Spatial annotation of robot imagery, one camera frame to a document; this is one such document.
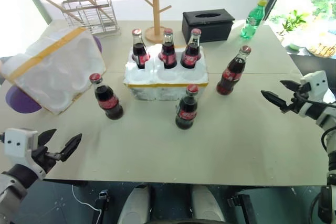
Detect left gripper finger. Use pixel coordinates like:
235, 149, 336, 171
38, 129, 57, 147
60, 133, 83, 162

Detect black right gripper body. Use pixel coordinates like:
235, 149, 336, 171
279, 83, 311, 116

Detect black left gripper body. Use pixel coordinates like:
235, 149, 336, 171
30, 144, 64, 174

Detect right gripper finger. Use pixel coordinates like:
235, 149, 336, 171
280, 79, 300, 93
260, 90, 287, 110

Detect glass cola bottle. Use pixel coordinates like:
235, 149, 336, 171
131, 28, 152, 70
89, 72, 124, 121
175, 84, 200, 131
216, 45, 253, 97
180, 28, 203, 70
158, 27, 178, 70

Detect white foam lid yellow tape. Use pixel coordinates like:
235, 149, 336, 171
1, 26, 107, 116

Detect white foam bottle tray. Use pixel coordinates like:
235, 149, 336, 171
122, 44, 209, 102

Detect black tissue box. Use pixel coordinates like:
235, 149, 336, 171
181, 8, 236, 44

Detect black side table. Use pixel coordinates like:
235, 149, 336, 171
281, 50, 336, 78

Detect green bowl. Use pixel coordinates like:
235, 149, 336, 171
288, 41, 307, 52

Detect purple round basin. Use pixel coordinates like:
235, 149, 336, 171
5, 36, 103, 115

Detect yellow patterned plate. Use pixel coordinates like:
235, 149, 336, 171
308, 42, 336, 59

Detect black table clamp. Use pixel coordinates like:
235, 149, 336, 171
94, 188, 110, 211
226, 193, 250, 224

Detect green potted plants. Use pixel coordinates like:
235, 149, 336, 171
269, 0, 336, 36

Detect green plastic soda bottle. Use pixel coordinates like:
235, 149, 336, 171
240, 0, 267, 39

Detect white right robot leg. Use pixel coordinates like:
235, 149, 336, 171
190, 184, 227, 224

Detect wooden stick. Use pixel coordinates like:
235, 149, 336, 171
39, 0, 82, 23
78, 0, 117, 25

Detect wooden mug tree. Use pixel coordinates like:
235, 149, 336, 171
140, 0, 173, 44

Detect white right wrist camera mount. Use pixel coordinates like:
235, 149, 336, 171
300, 70, 329, 102

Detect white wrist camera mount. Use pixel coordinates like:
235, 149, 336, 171
300, 70, 329, 102
4, 127, 47, 180

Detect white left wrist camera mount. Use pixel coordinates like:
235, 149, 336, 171
4, 127, 47, 180

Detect white floor cable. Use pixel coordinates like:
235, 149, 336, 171
71, 184, 103, 224

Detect metal wire rack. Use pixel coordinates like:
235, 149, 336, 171
61, 0, 122, 36

